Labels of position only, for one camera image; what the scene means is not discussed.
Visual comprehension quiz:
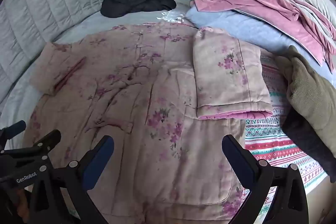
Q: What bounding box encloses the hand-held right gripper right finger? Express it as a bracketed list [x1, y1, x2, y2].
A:
[222, 134, 310, 224]

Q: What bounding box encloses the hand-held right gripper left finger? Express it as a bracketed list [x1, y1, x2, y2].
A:
[28, 135, 115, 224]

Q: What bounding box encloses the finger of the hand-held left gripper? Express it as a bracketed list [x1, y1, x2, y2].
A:
[0, 120, 27, 141]
[0, 130, 62, 161]

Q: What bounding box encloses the pink floral padded jacket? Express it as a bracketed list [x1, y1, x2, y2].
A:
[24, 22, 273, 224]

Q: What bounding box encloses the red green patterned blanket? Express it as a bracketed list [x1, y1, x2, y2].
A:
[243, 52, 328, 216]

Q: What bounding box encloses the olive green cloth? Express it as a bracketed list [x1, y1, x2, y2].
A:
[273, 46, 336, 153]

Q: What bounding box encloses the grey quilted headboard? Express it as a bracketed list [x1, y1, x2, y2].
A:
[0, 0, 120, 106]

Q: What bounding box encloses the light blue blanket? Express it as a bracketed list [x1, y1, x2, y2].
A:
[185, 7, 334, 80]

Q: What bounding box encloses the white tasselled cloth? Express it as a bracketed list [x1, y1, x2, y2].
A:
[157, 9, 196, 28]

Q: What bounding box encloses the black garment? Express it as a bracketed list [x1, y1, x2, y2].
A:
[100, 0, 177, 18]

